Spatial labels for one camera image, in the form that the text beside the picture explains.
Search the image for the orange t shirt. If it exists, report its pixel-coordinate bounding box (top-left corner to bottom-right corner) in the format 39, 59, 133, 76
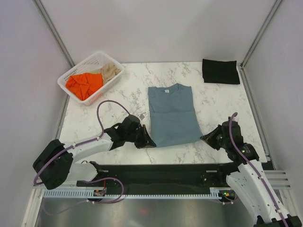
66, 73, 103, 101

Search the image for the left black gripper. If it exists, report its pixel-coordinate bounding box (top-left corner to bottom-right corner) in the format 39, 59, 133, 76
125, 124, 155, 148

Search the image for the blue t shirt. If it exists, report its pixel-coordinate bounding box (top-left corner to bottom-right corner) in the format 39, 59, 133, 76
148, 83, 202, 148

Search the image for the folded black t shirt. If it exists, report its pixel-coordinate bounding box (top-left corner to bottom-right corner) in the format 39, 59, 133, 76
202, 59, 240, 85

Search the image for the beige t shirt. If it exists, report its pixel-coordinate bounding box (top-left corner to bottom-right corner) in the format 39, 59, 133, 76
90, 62, 121, 85

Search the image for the left aluminium frame post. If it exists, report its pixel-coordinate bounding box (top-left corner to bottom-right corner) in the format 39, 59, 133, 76
33, 0, 75, 68

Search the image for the right aluminium frame post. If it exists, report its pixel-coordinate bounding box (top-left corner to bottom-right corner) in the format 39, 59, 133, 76
240, 0, 284, 69

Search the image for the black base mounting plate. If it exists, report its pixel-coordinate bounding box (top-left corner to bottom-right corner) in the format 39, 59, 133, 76
76, 163, 236, 194

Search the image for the aluminium frame post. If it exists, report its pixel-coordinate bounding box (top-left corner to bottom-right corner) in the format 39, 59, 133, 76
240, 0, 284, 69
33, 0, 75, 68

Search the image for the white plastic laundry basket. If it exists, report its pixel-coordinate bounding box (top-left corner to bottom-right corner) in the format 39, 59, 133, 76
57, 51, 124, 105

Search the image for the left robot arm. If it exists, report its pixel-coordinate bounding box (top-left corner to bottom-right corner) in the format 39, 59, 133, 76
33, 114, 156, 190

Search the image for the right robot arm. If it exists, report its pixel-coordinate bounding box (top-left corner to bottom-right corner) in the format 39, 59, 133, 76
201, 119, 303, 227

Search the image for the white slotted cable duct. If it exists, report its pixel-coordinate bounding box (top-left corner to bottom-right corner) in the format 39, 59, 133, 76
43, 188, 235, 200

